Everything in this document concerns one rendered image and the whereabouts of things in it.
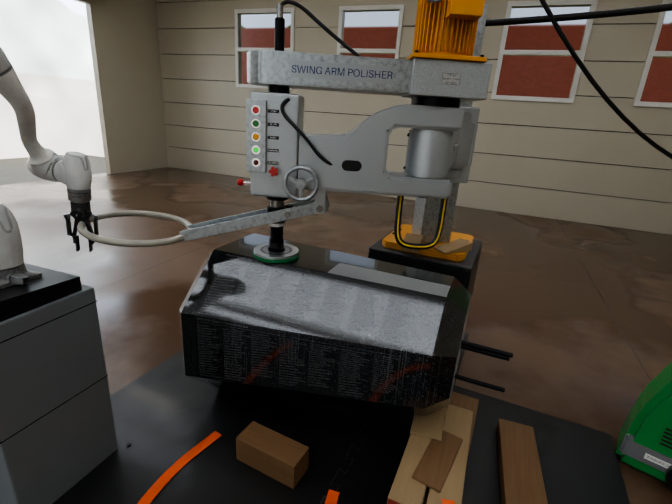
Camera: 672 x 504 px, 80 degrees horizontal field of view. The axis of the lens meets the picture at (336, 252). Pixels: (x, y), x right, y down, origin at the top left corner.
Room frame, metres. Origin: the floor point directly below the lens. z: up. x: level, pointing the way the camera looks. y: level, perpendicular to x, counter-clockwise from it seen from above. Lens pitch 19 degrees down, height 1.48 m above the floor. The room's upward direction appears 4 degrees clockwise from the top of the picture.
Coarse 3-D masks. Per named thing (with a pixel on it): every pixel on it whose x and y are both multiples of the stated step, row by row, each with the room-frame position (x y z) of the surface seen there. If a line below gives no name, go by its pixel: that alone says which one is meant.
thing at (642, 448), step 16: (656, 384) 1.56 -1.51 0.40; (640, 400) 1.59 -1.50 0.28; (656, 400) 1.48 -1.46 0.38; (640, 416) 1.49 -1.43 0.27; (656, 416) 1.44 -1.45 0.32; (624, 432) 1.55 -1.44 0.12; (640, 432) 1.46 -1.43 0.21; (656, 432) 1.43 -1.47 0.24; (624, 448) 1.48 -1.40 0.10; (640, 448) 1.44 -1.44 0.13; (656, 448) 1.42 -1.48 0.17; (640, 464) 1.43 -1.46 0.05; (656, 464) 1.40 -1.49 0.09
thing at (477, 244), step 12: (372, 252) 2.24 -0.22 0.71; (384, 252) 2.22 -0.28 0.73; (396, 252) 2.20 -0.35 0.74; (408, 252) 2.21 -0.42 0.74; (468, 252) 2.29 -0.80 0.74; (480, 252) 2.54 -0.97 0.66; (408, 264) 2.15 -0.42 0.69; (420, 264) 2.13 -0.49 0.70; (432, 264) 2.10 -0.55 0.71; (444, 264) 2.07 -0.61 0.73; (456, 264) 2.06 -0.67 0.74; (468, 264) 2.07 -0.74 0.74; (456, 276) 2.05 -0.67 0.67; (468, 276) 2.02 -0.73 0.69; (468, 288) 2.05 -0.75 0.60; (468, 336) 2.54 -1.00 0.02
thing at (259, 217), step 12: (288, 204) 1.84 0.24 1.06; (300, 204) 1.84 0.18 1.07; (312, 204) 1.73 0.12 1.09; (228, 216) 1.84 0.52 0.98; (240, 216) 1.84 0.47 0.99; (252, 216) 1.73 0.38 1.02; (264, 216) 1.73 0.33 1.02; (276, 216) 1.73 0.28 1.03; (288, 216) 1.72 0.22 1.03; (300, 216) 1.73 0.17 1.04; (192, 228) 1.74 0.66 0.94; (204, 228) 1.73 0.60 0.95; (216, 228) 1.73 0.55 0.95; (228, 228) 1.73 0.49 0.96; (240, 228) 1.73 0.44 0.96
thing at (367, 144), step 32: (384, 128) 1.69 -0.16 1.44; (416, 128) 1.71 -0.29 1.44; (448, 128) 1.71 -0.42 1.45; (320, 160) 1.69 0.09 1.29; (352, 160) 1.69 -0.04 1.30; (384, 160) 1.71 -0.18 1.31; (320, 192) 1.71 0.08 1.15; (352, 192) 1.70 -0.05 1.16; (384, 192) 1.71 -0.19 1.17; (416, 192) 1.69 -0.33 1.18; (448, 192) 1.70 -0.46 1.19
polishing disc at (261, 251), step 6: (258, 246) 1.82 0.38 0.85; (264, 246) 1.82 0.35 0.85; (288, 246) 1.85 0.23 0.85; (294, 246) 1.85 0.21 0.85; (258, 252) 1.73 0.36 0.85; (264, 252) 1.74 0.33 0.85; (270, 252) 1.74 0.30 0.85; (282, 252) 1.75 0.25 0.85; (288, 252) 1.76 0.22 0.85; (294, 252) 1.77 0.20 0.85; (264, 258) 1.69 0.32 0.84; (270, 258) 1.68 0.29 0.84; (276, 258) 1.68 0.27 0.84; (282, 258) 1.69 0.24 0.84; (288, 258) 1.71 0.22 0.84
